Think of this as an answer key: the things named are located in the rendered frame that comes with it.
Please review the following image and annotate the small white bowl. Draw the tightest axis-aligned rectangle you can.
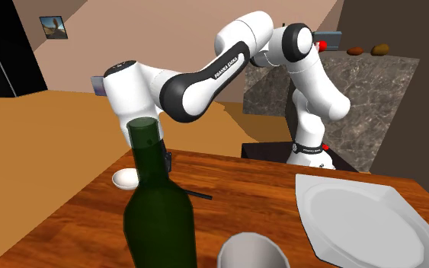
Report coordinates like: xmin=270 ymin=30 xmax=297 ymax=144
xmin=111 ymin=167 xmax=141 ymax=191

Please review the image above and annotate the thin black stick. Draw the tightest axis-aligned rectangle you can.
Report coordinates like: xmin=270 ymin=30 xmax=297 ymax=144
xmin=184 ymin=189 xmax=214 ymax=201

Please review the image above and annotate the dark green glass bottle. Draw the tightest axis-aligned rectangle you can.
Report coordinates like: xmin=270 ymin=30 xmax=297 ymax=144
xmin=123 ymin=116 xmax=199 ymax=268

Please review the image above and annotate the dark robot stand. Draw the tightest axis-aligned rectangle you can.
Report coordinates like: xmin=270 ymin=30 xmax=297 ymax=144
xmin=240 ymin=141 xmax=360 ymax=174

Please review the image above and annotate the white cup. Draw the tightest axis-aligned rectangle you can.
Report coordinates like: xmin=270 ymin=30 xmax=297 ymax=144
xmin=216 ymin=231 xmax=292 ymax=268

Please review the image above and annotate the black refrigerator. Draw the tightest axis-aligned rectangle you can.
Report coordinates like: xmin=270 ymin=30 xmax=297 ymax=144
xmin=0 ymin=0 xmax=49 ymax=99

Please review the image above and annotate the white octagonal plate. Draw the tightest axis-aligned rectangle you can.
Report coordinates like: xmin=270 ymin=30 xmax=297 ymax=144
xmin=295 ymin=173 xmax=429 ymax=268

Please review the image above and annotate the marble kitchen counter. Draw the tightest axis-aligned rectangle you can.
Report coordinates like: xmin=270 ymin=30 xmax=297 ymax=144
xmin=242 ymin=30 xmax=421 ymax=174

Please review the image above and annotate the framed wall picture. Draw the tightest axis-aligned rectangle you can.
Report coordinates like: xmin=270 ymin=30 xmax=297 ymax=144
xmin=38 ymin=15 xmax=69 ymax=40

